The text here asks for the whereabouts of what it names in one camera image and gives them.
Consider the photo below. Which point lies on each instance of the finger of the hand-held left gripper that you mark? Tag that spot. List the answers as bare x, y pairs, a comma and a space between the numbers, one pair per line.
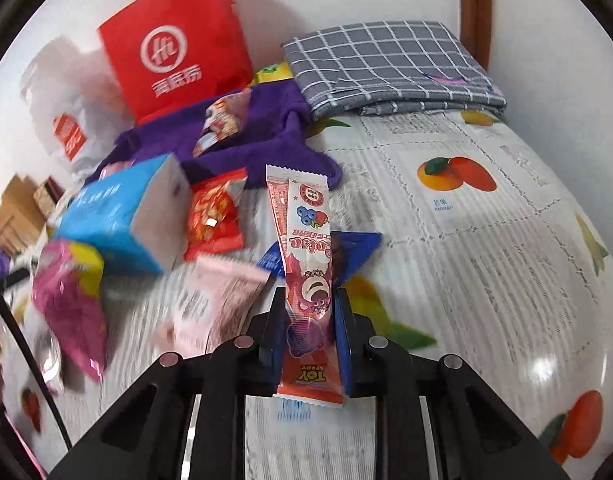
16, 278

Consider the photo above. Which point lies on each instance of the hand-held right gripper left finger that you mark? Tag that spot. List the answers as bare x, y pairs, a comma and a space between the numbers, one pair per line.
275, 350

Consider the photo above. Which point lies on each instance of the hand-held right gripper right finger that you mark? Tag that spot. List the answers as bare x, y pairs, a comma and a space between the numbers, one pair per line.
345, 350

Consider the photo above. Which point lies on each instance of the pink and yellow snack bag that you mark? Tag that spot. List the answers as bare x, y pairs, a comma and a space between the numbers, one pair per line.
71, 310

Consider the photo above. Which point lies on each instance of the long pink snack packet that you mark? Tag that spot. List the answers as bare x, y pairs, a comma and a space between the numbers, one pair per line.
306, 260

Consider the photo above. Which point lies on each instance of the blue triangular snack packet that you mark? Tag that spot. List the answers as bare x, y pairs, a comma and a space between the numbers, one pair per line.
359, 250

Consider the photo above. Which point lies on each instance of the wooden cabinet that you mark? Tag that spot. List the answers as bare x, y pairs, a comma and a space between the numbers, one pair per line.
16, 210

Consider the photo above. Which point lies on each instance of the pale pink snack packet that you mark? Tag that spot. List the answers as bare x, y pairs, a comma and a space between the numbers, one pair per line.
216, 295

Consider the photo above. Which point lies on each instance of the blue cardboard box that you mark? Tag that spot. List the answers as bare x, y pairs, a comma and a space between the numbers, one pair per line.
106, 215

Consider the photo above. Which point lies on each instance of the fruit printed sheet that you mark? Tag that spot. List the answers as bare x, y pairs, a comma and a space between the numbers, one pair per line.
461, 260

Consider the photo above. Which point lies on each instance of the small red snack packet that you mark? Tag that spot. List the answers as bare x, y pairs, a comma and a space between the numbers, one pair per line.
214, 215

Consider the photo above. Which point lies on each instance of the white plastic bag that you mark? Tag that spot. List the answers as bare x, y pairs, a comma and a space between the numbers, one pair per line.
51, 85

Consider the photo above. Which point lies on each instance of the red and white snack packet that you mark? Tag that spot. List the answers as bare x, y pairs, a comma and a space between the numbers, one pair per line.
221, 120

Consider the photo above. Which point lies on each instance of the purple towel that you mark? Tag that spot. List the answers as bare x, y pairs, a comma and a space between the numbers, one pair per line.
266, 110

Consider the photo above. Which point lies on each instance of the yellow and green snack packet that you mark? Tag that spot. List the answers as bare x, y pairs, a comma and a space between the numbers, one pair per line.
271, 72

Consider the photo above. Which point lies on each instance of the grey checked folded cloth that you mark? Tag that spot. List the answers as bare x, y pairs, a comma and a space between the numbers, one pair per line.
386, 65

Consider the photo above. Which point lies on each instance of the red paper bag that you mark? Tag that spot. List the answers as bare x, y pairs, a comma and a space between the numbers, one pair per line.
186, 20

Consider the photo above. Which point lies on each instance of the brown wooden frame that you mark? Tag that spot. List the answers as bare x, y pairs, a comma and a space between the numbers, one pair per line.
474, 10

